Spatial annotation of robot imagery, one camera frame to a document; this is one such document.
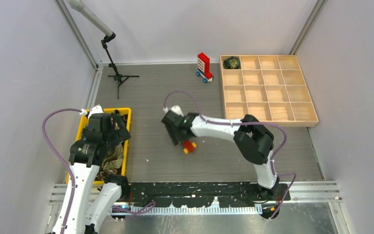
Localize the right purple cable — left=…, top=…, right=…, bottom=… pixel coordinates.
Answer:
left=163, top=91, right=297, bottom=221

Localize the rolled dark green tie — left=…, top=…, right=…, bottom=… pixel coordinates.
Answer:
left=223, top=56, right=241, bottom=70

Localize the yellow plastic bin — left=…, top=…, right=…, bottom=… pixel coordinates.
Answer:
left=65, top=107, right=132, bottom=185

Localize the black microphone stand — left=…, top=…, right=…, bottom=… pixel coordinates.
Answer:
left=101, top=32, right=140, bottom=99

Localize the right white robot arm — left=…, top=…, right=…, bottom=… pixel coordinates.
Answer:
left=161, top=105, right=279, bottom=200

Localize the red yellow toy block car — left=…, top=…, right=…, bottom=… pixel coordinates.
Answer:
left=183, top=140, right=197, bottom=154

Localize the wooden compartment tray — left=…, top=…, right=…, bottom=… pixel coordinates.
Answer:
left=220, top=55, right=319, bottom=127

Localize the aluminium frame rail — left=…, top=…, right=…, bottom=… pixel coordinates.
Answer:
left=49, top=181, right=342, bottom=205

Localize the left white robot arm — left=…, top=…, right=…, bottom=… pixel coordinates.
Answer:
left=51, top=105, right=131, bottom=234

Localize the red white toy block tower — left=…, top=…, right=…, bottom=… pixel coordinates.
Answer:
left=196, top=53, right=214, bottom=83

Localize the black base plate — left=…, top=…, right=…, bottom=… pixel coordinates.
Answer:
left=118, top=182, right=291, bottom=208

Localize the pile of ties in bin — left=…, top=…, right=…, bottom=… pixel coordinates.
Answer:
left=95, top=110, right=130, bottom=181

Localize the grey microphone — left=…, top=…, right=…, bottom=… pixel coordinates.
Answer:
left=67, top=0, right=115, bottom=38

